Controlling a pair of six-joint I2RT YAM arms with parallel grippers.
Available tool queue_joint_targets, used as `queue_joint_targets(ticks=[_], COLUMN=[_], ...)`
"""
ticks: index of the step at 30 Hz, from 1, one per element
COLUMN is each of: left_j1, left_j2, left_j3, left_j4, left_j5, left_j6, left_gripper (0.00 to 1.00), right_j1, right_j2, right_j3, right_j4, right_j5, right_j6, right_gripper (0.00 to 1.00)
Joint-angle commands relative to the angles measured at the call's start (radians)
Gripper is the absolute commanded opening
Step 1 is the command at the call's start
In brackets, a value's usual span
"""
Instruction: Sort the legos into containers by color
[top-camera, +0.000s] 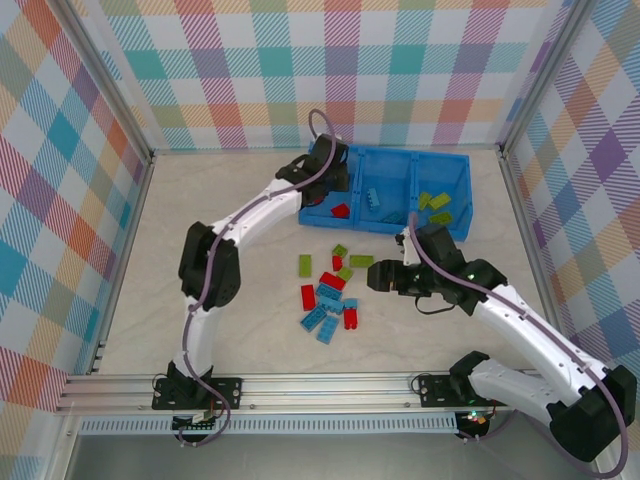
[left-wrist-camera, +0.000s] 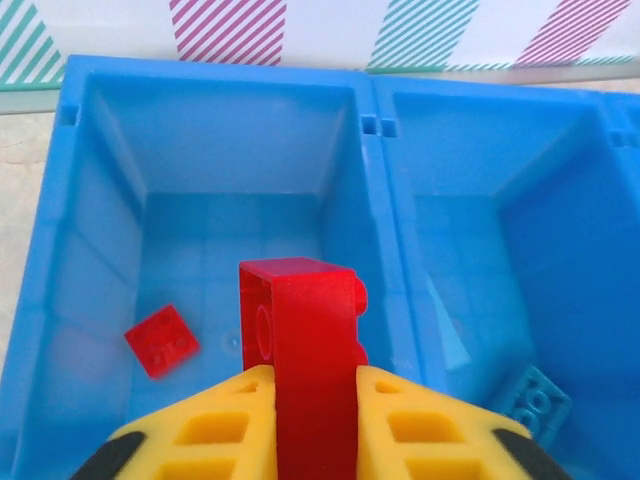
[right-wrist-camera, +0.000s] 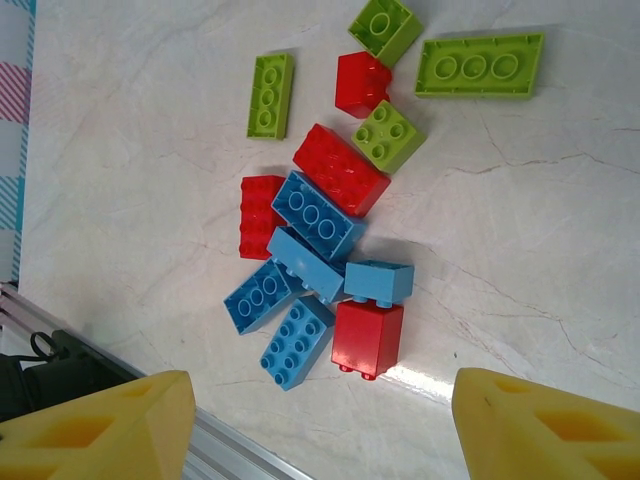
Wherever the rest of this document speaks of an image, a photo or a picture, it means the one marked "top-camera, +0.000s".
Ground blue plastic bin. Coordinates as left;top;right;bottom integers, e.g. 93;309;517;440
355;147;419;236
412;151;475;242
298;141;362;232

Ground circuit board with lit leds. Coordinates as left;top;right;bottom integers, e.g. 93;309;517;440
457;408;491;430

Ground green terminal circuit board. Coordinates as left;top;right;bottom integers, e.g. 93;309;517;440
171;408;221;432

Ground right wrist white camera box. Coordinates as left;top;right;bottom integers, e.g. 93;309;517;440
394;227;420;269

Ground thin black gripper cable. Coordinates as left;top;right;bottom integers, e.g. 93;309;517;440
413;292;454;316

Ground long aluminium base rail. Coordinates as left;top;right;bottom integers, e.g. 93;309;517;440
53;368;551;414

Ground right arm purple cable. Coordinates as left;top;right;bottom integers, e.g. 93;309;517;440
408;212;631;479

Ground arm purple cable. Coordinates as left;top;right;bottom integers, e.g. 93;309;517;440
408;212;631;479
175;108;337;449

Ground white slotted cable duct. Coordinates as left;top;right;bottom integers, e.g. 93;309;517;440
78;412;460;436

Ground aluminium frame post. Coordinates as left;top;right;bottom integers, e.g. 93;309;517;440
52;0;156;166
497;0;609;161

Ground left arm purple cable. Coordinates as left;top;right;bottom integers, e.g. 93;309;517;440
175;108;337;449

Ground aluminium side frame rail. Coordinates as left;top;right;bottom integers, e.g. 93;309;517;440
88;152;156;375

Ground aluminium frame leg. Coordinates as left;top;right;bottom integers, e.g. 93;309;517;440
47;412;81;480

